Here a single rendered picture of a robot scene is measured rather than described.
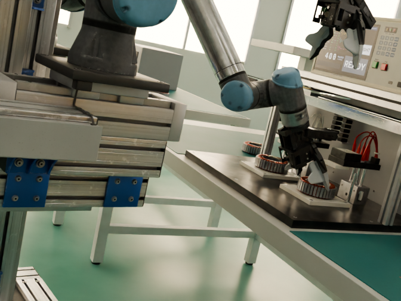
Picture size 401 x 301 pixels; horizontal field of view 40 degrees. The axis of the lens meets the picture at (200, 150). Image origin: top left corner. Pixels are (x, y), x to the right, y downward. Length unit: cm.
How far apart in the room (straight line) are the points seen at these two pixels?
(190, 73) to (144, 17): 558
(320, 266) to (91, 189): 53
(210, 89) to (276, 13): 127
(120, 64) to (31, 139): 27
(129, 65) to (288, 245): 55
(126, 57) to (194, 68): 546
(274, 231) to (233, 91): 35
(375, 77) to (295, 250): 65
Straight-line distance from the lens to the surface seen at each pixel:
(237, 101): 135
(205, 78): 671
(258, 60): 703
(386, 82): 169
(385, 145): 182
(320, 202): 158
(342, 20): 132
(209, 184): 165
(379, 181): 182
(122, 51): 118
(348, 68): 181
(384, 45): 172
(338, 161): 166
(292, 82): 146
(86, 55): 117
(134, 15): 104
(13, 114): 102
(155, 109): 124
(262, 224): 141
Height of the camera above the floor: 114
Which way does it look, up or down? 11 degrees down
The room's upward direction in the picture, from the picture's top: 13 degrees clockwise
